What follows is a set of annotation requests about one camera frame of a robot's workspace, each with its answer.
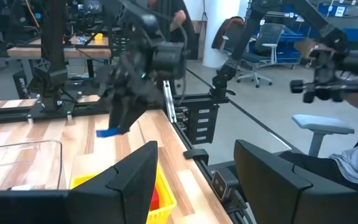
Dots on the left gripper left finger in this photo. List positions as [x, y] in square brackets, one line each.
[129, 193]

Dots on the clear plastic container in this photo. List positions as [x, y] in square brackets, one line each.
[20, 161]

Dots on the table-level camera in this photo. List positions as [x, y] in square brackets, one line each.
[220, 185]

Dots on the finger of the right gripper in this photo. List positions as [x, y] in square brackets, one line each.
[117, 115]
[134, 115]

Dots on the person's hand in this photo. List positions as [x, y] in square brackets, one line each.
[180, 17]

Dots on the grey office chair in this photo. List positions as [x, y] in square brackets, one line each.
[266, 46]

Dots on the yellow plastic basket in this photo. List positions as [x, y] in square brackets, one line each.
[166, 199]

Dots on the black table edge clip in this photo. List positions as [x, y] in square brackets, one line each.
[196, 154]

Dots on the wooden background table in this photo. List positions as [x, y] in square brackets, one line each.
[73, 51]

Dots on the white column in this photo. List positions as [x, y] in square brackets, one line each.
[219, 31]

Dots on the small yellow object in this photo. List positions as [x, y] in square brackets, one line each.
[98, 36]

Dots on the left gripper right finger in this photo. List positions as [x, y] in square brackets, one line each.
[266, 186]

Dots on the brown jacket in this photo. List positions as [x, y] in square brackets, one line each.
[228, 31]

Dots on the person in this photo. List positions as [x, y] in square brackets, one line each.
[353, 165]
[191, 37]

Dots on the red bar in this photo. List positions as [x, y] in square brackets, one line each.
[154, 199]

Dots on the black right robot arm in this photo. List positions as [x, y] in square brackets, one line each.
[53, 37]

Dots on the blue rectangular case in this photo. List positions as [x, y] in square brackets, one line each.
[106, 132]

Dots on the blue storage bins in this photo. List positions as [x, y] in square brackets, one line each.
[291, 46]

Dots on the black drawer unit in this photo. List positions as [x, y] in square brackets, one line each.
[200, 124]

